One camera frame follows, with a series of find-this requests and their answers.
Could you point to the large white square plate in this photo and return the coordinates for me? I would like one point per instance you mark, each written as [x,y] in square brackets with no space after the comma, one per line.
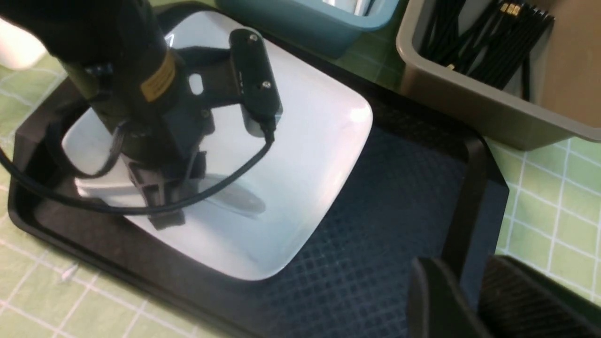
[255,227]

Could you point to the black chopsticks bundle in bin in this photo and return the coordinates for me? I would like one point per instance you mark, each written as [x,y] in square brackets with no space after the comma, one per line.
[494,48]

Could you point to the green checked tablecloth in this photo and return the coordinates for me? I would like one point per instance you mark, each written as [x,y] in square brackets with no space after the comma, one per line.
[552,222]

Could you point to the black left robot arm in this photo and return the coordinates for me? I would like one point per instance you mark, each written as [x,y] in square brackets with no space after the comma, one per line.
[115,53]

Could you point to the black plastic tray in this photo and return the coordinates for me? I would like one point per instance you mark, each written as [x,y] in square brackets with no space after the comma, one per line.
[424,185]

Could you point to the brown plastic bin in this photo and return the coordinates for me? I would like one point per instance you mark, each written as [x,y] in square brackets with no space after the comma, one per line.
[566,77]

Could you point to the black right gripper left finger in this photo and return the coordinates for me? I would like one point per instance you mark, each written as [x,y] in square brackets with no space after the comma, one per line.
[437,307]

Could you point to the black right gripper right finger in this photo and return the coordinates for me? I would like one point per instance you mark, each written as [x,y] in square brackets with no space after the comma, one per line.
[517,301]

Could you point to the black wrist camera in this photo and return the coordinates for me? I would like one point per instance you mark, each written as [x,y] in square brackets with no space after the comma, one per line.
[258,93]

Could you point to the teal plastic bin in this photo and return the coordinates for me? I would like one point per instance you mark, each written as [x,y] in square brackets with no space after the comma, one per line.
[313,24]

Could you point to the large white plastic tub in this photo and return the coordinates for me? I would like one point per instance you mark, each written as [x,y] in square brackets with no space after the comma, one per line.
[19,50]

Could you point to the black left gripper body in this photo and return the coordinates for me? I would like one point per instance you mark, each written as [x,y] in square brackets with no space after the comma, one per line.
[161,145]

